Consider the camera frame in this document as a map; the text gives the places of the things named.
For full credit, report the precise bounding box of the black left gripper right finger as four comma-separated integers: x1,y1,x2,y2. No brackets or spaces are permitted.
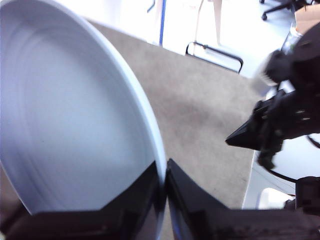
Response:
165,158,320,240

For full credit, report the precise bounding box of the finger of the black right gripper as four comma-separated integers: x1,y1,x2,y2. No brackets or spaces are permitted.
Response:
225,116,268,152

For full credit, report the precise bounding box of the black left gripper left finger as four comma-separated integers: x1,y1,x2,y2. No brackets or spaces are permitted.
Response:
3,161,162,240

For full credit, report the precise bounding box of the blue plate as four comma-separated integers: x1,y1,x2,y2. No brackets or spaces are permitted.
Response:
0,0,168,240

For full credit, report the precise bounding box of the white plastic container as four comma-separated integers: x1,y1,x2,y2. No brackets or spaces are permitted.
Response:
257,187,297,210

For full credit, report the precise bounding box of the brown cardboard box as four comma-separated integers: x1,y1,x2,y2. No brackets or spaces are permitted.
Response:
293,4,320,36

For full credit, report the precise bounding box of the black office chair base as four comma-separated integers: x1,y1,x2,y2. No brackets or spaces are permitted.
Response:
259,0,297,21

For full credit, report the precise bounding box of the beige chair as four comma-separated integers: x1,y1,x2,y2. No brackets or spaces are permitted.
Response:
194,0,223,46

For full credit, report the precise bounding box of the blue pole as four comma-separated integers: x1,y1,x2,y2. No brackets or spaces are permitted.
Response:
158,0,168,47

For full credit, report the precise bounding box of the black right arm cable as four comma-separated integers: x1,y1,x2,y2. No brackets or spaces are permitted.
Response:
259,159,299,184

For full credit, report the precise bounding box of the black metal tube frame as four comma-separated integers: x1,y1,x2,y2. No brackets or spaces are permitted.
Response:
185,41,244,74

